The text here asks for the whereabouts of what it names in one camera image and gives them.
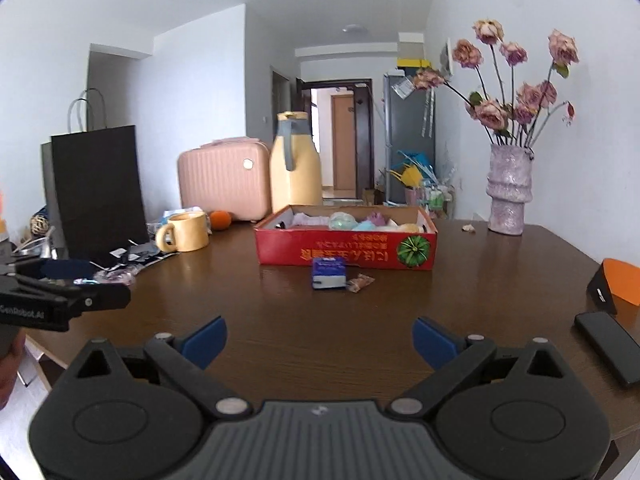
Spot black foil packets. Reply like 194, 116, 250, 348
112, 240, 178, 266

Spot grey refrigerator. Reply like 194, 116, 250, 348
383, 72, 437, 206

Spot person's left hand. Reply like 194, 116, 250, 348
0, 330, 27, 411

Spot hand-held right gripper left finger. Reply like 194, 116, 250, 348
70, 316, 251, 420

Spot colourful gift clutter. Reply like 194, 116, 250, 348
387, 150, 456, 218

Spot white box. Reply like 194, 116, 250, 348
398, 32, 426, 58

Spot lilac textured vase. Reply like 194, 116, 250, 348
486, 143, 535, 236

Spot yellow ceramic mug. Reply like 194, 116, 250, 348
155, 211, 210, 253

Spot pink hard-shell suitcase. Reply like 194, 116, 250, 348
177, 140, 271, 222

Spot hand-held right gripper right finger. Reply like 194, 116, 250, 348
390, 317, 568, 420

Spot pile of clear candy packets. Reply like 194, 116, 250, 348
92, 265, 143, 285

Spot red cardboard box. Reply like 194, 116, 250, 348
253, 204, 438, 271

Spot dried pink flowers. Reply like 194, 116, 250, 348
411, 19, 581, 150

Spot yellow thermos jug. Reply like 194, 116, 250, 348
270, 111, 322, 214

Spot dark door frame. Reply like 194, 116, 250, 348
296, 78, 375, 201

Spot blue tissue packet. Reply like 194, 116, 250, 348
311, 256, 347, 291

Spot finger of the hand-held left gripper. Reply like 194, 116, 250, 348
52, 284, 132, 315
17, 258, 98, 283

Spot orange and black box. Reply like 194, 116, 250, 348
586, 258, 640, 316

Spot brown wooden door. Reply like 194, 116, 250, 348
331, 96, 357, 191

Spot black paper bag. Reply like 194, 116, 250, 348
41, 87, 151, 267

